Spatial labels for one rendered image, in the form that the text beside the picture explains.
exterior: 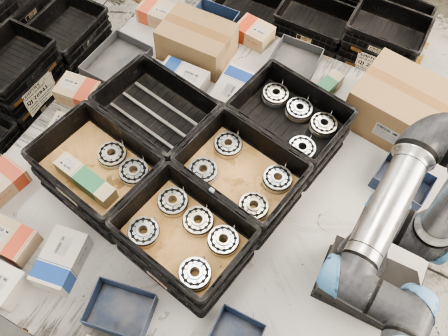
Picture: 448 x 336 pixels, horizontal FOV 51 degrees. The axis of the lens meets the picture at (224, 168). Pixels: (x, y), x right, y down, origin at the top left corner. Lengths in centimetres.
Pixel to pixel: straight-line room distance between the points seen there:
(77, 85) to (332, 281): 141
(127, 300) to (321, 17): 198
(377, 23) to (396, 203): 191
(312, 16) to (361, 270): 216
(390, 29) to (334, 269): 203
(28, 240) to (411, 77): 153
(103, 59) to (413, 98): 131
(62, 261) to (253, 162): 73
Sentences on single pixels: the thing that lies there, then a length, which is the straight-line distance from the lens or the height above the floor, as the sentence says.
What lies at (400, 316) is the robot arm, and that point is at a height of 143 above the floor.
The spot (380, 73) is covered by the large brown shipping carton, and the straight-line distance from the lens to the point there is 196.
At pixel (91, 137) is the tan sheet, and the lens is 178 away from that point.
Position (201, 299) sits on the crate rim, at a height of 93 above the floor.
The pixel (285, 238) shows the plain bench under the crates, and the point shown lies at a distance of 171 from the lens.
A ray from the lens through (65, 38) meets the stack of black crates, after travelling 280.
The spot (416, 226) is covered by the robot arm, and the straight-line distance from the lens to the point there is 139.
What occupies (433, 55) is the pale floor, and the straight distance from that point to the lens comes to 350.
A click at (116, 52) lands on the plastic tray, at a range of 221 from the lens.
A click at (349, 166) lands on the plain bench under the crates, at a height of 70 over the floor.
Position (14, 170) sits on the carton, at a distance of 186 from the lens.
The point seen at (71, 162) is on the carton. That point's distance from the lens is 167.
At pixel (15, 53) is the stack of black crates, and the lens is 265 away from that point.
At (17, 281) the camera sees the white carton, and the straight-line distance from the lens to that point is 165.
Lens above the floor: 227
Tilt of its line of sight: 60 degrees down
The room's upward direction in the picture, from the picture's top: 4 degrees clockwise
